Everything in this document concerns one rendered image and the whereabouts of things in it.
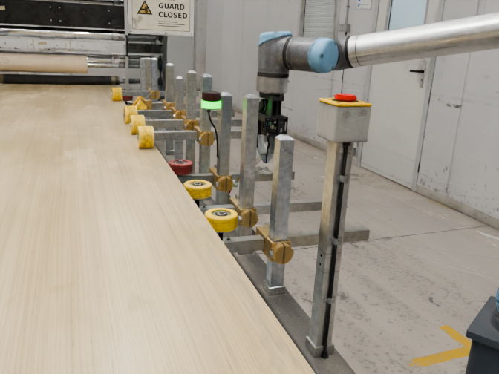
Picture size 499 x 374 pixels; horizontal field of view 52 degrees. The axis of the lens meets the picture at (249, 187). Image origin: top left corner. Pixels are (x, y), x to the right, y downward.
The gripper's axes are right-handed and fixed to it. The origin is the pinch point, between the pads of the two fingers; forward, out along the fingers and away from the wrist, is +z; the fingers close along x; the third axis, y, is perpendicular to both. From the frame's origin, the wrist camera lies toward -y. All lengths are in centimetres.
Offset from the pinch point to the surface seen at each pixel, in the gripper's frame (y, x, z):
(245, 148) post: 9.3, -9.6, -5.4
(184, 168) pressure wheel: -17.5, -21.1, 7.1
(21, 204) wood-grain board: 12, -67, 6
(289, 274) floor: -103, 60, 97
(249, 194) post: 9.3, -7.8, 7.9
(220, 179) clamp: -14.2, -9.9, 10.2
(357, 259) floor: -112, 110, 97
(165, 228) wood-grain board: 34.0, -36.1, 6.4
